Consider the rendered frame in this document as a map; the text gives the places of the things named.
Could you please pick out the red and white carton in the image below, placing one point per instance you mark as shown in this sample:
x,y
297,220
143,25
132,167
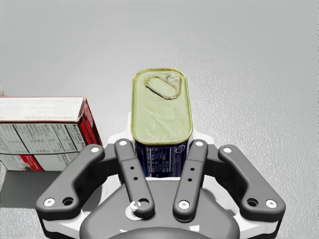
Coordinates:
x,y
42,132

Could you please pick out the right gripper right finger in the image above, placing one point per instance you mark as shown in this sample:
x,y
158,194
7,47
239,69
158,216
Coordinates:
x,y
246,179

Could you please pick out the green and blue rectangular can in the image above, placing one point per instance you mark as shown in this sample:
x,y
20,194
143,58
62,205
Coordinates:
x,y
162,112

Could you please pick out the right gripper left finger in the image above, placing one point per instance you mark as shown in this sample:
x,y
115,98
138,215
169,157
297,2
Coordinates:
x,y
74,179

